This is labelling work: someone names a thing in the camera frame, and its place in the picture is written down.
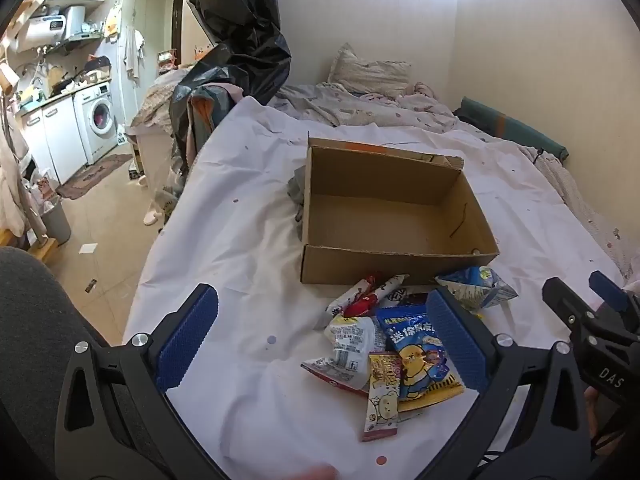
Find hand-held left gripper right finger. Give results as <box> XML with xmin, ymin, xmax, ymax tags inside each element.
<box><xmin>425</xmin><ymin>287</ymin><xmax>597</xmax><ymax>480</ymax></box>

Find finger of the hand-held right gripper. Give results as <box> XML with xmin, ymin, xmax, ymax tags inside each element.
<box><xmin>588</xmin><ymin>270</ymin><xmax>640</xmax><ymax>322</ymax></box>
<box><xmin>542</xmin><ymin>276</ymin><xmax>603</xmax><ymax>342</ymax></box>

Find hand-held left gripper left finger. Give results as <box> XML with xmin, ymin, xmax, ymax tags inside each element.
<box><xmin>54</xmin><ymin>282</ymin><xmax>226</xmax><ymax>480</ymax></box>

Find blue chick snack packet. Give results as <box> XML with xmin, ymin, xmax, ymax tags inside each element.
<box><xmin>375</xmin><ymin>305</ymin><xmax>466</xmax><ymax>413</ymax></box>

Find blue white puffy snack packet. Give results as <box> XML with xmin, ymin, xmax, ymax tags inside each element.
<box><xmin>434</xmin><ymin>266</ymin><xmax>519</xmax><ymax>318</ymax></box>

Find yellow pink bear snack bar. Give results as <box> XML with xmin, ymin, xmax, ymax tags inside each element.
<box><xmin>360</xmin><ymin>351</ymin><xmax>405</xmax><ymax>443</ymax></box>

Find white red-edged snack packet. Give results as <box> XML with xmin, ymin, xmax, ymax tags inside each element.
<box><xmin>300</xmin><ymin>314</ymin><xmax>378</xmax><ymax>396</ymax></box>

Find cardboard box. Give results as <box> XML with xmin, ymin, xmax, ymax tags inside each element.
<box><xmin>300</xmin><ymin>136</ymin><xmax>501</xmax><ymax>286</ymax></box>

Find red white rice cake packet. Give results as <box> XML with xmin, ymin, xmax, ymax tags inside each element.
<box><xmin>342</xmin><ymin>274</ymin><xmax>411</xmax><ymax>318</ymax></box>

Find white sheet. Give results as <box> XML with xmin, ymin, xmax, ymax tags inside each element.
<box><xmin>122</xmin><ymin>95</ymin><xmax>626</xmax><ymax>480</ymax></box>

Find white red-ended snack bar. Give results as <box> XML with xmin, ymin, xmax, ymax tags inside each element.
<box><xmin>314</xmin><ymin>272</ymin><xmax>386</xmax><ymax>331</ymax></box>

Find person's dark trouser leg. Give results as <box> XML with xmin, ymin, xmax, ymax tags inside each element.
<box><xmin>0</xmin><ymin>247</ymin><xmax>168</xmax><ymax>480</ymax></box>

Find grey trash bin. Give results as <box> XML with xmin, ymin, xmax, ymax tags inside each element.
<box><xmin>37</xmin><ymin>195</ymin><xmax>73</xmax><ymax>246</ymax></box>

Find green cushion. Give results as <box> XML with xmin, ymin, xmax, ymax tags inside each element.
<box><xmin>452</xmin><ymin>96</ymin><xmax>570</xmax><ymax>163</ymax></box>

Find brown floor rug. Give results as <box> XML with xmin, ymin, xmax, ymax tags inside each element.
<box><xmin>55</xmin><ymin>154</ymin><xmax>133</xmax><ymax>201</ymax></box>

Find pile of clothes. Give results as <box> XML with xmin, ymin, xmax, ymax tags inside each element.
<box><xmin>185</xmin><ymin>80</ymin><xmax>246</xmax><ymax>161</ymax></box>

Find pink hanging garment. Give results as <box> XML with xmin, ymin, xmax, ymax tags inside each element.
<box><xmin>0</xmin><ymin>105</ymin><xmax>36</xmax><ymax>241</ymax></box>

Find white washing machine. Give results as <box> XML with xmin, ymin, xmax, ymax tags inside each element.
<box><xmin>72</xmin><ymin>82</ymin><xmax>121</xmax><ymax>166</ymax></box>

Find floral blanket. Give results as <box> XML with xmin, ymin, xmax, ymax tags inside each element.
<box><xmin>272</xmin><ymin>80</ymin><xmax>640</xmax><ymax>281</ymax></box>

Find white kitchen base cabinet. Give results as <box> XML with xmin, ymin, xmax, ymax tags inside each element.
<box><xmin>17</xmin><ymin>95</ymin><xmax>90</xmax><ymax>184</ymax></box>

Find floral pillow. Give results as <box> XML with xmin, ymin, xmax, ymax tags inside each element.
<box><xmin>327</xmin><ymin>42</ymin><xmax>413</xmax><ymax>98</ymax></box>

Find white hanging towel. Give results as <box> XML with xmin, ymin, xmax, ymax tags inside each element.
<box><xmin>122</xmin><ymin>26</ymin><xmax>146</xmax><ymax>82</ymax></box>

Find black plastic bag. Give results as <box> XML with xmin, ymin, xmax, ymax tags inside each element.
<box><xmin>169</xmin><ymin>0</ymin><xmax>292</xmax><ymax>161</ymax></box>

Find dark door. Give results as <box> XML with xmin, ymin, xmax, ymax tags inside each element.
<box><xmin>171</xmin><ymin>0</ymin><xmax>186</xmax><ymax>67</ymax></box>

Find white water heater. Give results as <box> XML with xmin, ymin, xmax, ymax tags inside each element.
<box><xmin>15</xmin><ymin>4</ymin><xmax>87</xmax><ymax>52</ymax></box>

